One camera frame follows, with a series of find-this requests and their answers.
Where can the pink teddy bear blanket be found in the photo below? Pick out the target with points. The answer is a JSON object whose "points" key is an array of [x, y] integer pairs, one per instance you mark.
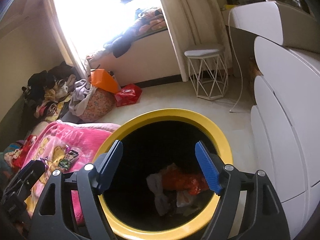
{"points": [[52, 142]]}

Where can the floral fabric laundry basket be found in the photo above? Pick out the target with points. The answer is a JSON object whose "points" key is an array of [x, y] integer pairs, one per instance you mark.
{"points": [[99, 104]]}

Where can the red plastic bag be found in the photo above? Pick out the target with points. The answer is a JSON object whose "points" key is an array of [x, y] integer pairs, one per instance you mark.
{"points": [[174, 179]]}

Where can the white printed plastic bag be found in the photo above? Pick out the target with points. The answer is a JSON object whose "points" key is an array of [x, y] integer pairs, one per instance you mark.
{"points": [[171, 202]]}

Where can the pile of clothes in corner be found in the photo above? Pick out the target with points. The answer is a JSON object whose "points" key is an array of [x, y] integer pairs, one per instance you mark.
{"points": [[48, 93]]}

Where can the left cream curtain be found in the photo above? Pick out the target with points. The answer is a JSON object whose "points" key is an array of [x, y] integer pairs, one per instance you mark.
{"points": [[64, 38]]}

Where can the purple candy wrapper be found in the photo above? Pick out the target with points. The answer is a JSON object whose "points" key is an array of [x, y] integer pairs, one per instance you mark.
{"points": [[46, 162]]}

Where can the white wire frame stool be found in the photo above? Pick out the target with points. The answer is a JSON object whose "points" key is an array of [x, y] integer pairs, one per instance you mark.
{"points": [[207, 71]]}

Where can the colourful quilt on bed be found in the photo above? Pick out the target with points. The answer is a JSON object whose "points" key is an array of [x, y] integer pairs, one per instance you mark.
{"points": [[8, 159]]}

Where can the red cloth on bed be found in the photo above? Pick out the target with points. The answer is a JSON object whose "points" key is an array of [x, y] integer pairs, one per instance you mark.
{"points": [[21, 154]]}

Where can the lavender clothes on basket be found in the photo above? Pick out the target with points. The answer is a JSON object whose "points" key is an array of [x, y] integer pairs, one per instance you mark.
{"points": [[83, 91]]}

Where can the white scalloped dresser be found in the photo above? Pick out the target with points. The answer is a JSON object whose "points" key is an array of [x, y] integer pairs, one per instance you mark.
{"points": [[285, 117]]}

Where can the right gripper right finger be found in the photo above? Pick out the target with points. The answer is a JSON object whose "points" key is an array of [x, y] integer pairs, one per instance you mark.
{"points": [[263, 218]]}

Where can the dark jacket on sill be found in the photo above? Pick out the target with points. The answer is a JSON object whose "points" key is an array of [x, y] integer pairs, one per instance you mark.
{"points": [[120, 46]]}

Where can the yellow rimmed black trash bin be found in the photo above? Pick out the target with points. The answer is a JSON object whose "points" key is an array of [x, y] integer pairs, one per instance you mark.
{"points": [[152, 142]]}

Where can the orange patterned blanket on sill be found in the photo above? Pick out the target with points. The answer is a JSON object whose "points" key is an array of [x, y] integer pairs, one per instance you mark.
{"points": [[149, 21]]}

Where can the cream curtain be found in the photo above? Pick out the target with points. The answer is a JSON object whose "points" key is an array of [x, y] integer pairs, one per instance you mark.
{"points": [[193, 22], [64, 38]]}

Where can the silver brown foil wrapper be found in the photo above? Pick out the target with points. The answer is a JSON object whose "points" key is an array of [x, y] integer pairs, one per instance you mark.
{"points": [[70, 154]]}

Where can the right cream curtain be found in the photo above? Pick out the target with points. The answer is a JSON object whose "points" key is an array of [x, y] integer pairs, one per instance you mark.
{"points": [[193, 22]]}

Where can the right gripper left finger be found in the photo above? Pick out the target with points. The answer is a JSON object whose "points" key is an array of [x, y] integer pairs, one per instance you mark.
{"points": [[54, 218]]}

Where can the red shopping bag on floor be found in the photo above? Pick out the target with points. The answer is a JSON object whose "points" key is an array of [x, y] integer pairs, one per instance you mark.
{"points": [[128, 95]]}

